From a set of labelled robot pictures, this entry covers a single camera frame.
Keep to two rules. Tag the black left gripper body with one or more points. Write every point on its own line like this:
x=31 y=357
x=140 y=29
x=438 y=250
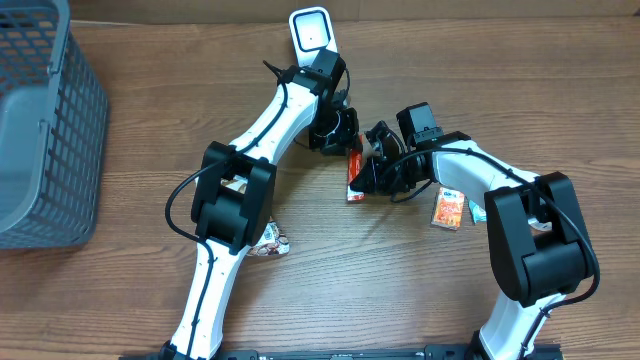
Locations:
x=334 y=138

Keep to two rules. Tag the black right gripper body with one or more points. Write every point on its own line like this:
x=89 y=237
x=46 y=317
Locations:
x=378 y=163

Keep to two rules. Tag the red snack bar wrapper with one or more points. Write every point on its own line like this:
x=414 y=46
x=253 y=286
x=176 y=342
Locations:
x=356 y=162

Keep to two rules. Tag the orange snack packet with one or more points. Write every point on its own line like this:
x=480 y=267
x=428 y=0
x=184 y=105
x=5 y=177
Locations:
x=448 y=208

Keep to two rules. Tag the teal tissue pack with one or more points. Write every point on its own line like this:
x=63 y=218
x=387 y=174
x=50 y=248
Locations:
x=478 y=214

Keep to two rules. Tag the brown nut snack pouch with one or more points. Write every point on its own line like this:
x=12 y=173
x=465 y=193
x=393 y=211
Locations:
x=273 y=241

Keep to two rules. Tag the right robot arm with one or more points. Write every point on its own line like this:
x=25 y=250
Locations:
x=540 y=252

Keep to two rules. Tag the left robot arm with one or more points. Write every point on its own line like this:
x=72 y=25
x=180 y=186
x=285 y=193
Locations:
x=228 y=223

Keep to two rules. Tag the white barcode scanner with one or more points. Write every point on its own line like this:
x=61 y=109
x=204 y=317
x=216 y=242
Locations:
x=311 y=30

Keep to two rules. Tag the grey plastic mesh basket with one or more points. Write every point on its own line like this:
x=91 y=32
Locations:
x=54 y=124

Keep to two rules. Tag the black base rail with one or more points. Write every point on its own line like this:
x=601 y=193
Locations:
x=430 y=352

